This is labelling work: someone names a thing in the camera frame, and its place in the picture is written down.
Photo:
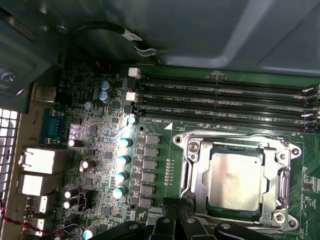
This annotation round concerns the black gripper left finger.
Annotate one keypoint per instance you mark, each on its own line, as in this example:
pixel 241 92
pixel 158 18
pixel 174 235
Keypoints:
pixel 165 230

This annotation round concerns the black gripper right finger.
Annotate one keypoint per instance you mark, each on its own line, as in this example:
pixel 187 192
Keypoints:
pixel 192 230

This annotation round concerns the silver CPU plate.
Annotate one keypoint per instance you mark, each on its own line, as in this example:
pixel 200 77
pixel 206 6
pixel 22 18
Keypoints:
pixel 235 182

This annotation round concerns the metal socket cover frame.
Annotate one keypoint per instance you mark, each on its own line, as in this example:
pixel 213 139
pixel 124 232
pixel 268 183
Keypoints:
pixel 273 175

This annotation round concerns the CPU socket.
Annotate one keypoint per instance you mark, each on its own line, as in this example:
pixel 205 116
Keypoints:
pixel 184 145

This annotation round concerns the black RAM slot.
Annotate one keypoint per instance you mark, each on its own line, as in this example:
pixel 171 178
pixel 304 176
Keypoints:
pixel 250 88
pixel 250 110
pixel 250 99
pixel 250 122

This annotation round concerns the silver rear port block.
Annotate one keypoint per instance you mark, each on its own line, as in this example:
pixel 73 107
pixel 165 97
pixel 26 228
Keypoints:
pixel 40 160
pixel 43 93
pixel 37 203
pixel 35 226
pixel 32 186

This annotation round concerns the green motherboard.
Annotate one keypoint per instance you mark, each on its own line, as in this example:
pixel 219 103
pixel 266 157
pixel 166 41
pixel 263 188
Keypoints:
pixel 306 147

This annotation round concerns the blue rear port connector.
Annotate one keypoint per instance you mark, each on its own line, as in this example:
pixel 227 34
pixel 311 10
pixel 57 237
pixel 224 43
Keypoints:
pixel 52 126

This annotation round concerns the black PC case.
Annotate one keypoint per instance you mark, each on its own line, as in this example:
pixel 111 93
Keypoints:
pixel 200 30

